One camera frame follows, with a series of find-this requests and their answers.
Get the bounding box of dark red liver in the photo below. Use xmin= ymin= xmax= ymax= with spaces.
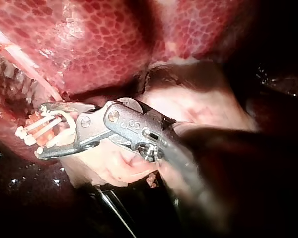
xmin=0 ymin=0 xmax=264 ymax=164

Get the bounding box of right arm instrument jaw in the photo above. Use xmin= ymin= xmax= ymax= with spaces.
xmin=35 ymin=139 xmax=100 ymax=160
xmin=38 ymin=102 xmax=100 ymax=117

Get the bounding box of right arm instrument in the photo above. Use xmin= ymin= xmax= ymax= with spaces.
xmin=75 ymin=97 xmax=178 ymax=164

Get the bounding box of white clip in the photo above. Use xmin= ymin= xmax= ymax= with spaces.
xmin=14 ymin=118 xmax=65 ymax=137
xmin=34 ymin=110 xmax=77 ymax=157
xmin=23 ymin=122 xmax=63 ymax=147

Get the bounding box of thin steel wire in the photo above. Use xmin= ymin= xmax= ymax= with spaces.
xmin=98 ymin=190 xmax=138 ymax=238

